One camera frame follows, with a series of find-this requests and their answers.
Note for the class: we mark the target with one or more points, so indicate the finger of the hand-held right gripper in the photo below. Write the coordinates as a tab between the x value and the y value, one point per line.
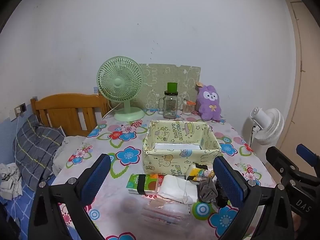
275	158
307	155

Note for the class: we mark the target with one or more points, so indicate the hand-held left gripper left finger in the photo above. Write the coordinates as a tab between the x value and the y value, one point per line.
98	177

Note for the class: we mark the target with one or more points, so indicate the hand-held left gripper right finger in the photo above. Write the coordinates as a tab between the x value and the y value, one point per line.
230	182

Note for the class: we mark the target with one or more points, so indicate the grey scrunchie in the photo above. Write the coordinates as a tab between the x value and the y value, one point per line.
207	191

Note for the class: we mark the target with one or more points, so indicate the yellow cartoon tissue pack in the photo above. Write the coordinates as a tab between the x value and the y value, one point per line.
197	172

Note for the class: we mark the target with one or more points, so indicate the green tissue pack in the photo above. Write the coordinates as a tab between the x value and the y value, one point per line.
152	182

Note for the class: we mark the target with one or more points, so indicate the white towel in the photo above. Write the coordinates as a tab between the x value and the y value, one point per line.
172	187

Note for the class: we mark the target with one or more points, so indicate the cartoon print fabric storage box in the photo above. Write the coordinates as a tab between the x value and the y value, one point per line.
175	160

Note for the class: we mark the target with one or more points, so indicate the beige stockings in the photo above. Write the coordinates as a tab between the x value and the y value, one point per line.
162	212

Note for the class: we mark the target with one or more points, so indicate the black cloth item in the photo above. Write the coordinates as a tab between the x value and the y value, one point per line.
221	200

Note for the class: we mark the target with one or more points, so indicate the white standing fan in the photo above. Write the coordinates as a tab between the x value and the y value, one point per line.
265	125

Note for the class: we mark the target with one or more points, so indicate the white bed sheet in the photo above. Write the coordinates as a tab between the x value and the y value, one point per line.
67	147

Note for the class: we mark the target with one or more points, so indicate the floral tablecloth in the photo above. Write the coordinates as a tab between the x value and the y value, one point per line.
112	130

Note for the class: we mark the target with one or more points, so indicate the grey plaid pillow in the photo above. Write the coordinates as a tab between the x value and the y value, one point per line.
37	150

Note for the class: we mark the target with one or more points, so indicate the beige wooden door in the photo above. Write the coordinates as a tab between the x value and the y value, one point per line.
305	80

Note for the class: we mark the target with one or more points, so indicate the purple plush bunny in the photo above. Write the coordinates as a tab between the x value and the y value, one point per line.
210	105

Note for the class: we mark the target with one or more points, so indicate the wooden bed headboard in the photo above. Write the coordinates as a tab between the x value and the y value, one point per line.
62	105

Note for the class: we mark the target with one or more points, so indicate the blue bed sheet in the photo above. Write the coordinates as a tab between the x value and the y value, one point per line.
22	212

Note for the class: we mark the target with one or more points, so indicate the toothpick holder with orange lid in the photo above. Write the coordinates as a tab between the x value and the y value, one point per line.
187	108

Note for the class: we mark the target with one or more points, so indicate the crumpled white cloth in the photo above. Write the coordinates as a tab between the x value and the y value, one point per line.
10	182

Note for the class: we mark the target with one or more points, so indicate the green desk fan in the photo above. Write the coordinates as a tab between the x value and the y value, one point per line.
120	82

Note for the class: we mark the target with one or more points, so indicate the green plastic cup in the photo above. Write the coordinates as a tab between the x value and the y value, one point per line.
172	87

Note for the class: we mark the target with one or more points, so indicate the green printed board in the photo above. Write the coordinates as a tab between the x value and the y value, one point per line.
160	80

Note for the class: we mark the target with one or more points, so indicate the wall socket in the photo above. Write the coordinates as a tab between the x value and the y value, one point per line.
20	108

